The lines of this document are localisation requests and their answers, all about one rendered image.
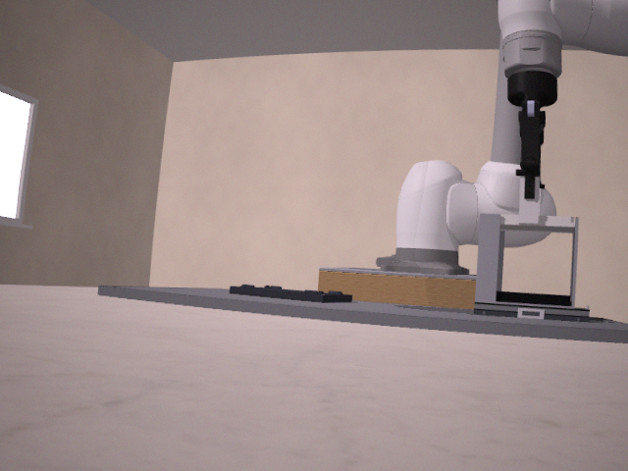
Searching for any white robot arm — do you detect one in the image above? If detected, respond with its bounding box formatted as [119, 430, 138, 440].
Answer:
[376, 0, 628, 275]

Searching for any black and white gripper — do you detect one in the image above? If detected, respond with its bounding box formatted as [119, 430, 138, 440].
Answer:
[507, 71, 557, 225]

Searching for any black well plate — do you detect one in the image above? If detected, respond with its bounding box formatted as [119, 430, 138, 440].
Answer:
[496, 291, 571, 306]

